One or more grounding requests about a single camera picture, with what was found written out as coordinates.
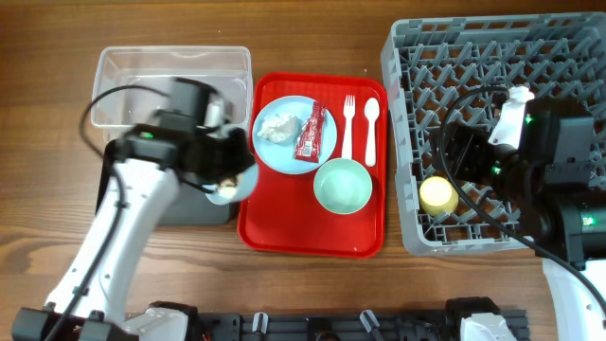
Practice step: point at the yellow plastic cup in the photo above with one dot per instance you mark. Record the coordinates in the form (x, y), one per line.
(437, 195)

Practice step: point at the black plastic tray bin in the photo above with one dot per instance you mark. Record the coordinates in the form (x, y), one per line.
(191, 207)

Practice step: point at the clear plastic bin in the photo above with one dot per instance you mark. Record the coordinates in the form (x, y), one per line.
(227, 68)

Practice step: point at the white napkin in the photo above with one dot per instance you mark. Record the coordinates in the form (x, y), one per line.
(279, 128)

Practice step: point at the white plastic fork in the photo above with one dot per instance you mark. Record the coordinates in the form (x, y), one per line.
(349, 113)

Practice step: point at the grey dishwasher rack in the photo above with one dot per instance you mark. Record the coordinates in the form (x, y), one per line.
(429, 63)

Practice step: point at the light blue bowl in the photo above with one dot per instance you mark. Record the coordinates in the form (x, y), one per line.
(246, 169)

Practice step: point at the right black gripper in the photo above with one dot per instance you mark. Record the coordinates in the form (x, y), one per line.
(455, 135)

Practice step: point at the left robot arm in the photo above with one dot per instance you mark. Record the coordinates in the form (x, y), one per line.
(193, 143)

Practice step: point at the mint green bowl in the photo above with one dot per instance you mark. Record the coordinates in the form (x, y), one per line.
(342, 186)

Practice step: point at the red ketchup packet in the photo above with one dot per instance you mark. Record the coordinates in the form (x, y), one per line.
(309, 143)

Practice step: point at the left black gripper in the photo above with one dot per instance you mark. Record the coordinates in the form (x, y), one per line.
(245, 162)

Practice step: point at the white plastic spoon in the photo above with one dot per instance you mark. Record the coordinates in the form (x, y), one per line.
(372, 112)

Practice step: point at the rice and food scraps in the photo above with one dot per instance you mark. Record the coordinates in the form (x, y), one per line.
(228, 188)

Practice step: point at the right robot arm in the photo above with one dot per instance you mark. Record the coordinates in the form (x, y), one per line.
(547, 176)

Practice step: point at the red serving tray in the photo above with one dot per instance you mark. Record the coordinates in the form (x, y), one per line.
(282, 214)

